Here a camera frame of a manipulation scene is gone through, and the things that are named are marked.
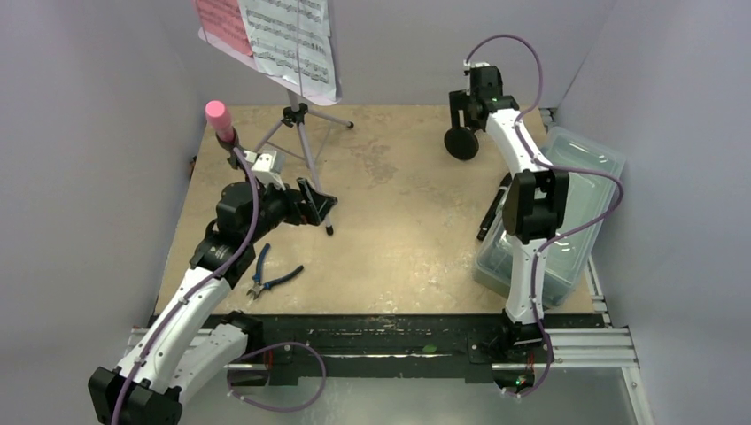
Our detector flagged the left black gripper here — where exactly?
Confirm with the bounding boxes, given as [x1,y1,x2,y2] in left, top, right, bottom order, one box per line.
[244,174,335,243]

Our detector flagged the black microphone stand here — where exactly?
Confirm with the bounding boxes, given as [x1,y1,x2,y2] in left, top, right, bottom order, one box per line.
[444,109,479,161]
[216,126,247,170]

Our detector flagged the lilac music stand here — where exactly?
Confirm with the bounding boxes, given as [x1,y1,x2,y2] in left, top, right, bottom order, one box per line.
[190,0,356,237]

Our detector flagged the pink toy microphone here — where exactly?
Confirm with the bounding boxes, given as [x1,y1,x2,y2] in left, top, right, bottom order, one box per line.
[205,100,236,144]

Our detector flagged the black marker pen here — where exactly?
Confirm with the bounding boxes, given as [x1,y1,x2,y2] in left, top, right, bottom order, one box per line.
[476,174,512,241]

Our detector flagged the white sheet music page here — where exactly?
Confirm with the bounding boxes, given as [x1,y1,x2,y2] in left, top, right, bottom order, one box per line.
[239,0,338,104]

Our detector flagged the pink sheet music page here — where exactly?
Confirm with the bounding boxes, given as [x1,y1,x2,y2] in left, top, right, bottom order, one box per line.
[193,0,252,57]

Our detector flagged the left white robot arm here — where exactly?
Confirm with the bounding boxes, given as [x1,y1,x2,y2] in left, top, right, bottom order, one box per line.
[88,178,337,424]

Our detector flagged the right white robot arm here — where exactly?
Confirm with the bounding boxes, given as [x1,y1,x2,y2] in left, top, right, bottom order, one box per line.
[444,61,569,360]

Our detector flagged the clear plastic storage box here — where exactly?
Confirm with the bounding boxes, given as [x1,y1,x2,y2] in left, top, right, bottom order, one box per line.
[472,127,625,308]

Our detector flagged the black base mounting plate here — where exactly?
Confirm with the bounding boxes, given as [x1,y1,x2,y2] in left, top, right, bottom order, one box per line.
[146,313,606,389]

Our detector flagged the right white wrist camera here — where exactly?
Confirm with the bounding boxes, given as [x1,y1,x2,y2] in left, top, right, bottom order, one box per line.
[462,60,490,75]

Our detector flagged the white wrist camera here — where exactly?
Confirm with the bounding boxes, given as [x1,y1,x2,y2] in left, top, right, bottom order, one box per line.
[244,149,286,190]
[462,60,490,75]

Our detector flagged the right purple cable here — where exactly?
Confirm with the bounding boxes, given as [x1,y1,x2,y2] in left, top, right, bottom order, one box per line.
[463,34,625,400]

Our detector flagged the purple cable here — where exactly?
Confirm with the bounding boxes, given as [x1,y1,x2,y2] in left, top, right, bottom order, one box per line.
[110,146,328,425]
[463,34,625,400]

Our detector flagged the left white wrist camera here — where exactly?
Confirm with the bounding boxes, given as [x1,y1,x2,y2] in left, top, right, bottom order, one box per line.
[244,149,286,190]

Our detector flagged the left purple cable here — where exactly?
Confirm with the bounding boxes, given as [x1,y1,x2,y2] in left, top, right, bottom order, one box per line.
[110,146,328,425]

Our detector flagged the blue handled pliers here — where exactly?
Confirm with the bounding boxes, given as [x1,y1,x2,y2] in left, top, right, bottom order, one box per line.
[246,243,305,301]

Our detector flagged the aluminium rail frame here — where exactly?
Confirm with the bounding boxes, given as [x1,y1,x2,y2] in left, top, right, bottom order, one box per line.
[108,105,655,425]

